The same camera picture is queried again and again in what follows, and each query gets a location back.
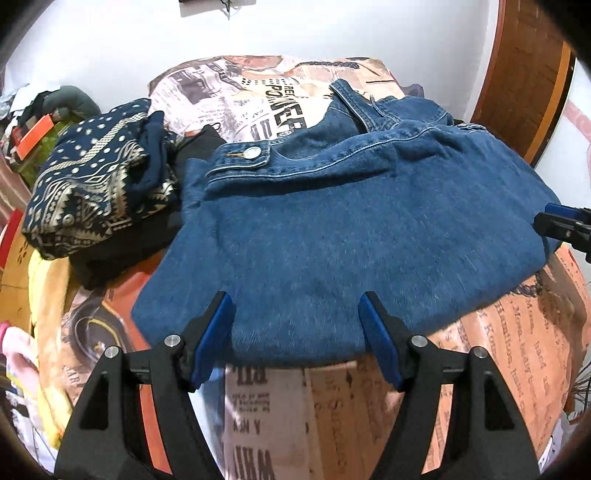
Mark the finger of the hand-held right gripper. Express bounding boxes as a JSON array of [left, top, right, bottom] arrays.
[[533, 202, 591, 265]]

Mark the brown wooden door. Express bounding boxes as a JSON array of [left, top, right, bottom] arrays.
[[465, 0, 579, 168]]

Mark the orange box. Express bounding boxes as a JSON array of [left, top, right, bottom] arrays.
[[16, 114, 55, 158]]

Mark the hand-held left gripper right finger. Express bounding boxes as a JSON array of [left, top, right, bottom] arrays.
[[359, 291, 541, 480]]

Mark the newspaper print blanket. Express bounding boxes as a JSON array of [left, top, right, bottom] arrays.
[[34, 54, 591, 480]]

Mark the yellow cloth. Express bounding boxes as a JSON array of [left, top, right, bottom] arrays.
[[27, 249, 81, 444]]

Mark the wooden folding lap table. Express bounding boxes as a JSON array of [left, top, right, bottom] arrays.
[[0, 222, 38, 335]]

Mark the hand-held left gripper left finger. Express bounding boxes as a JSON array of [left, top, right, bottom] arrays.
[[54, 291, 236, 480]]

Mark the blue denim jacket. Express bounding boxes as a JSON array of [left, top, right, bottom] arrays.
[[131, 78, 562, 368]]

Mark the red box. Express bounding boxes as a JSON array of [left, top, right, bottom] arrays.
[[0, 208, 25, 271]]

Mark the navy patterned folded cloth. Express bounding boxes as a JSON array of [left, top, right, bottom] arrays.
[[21, 99, 182, 260]]

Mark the black folded cloth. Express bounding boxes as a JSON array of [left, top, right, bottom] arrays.
[[69, 124, 228, 291]]

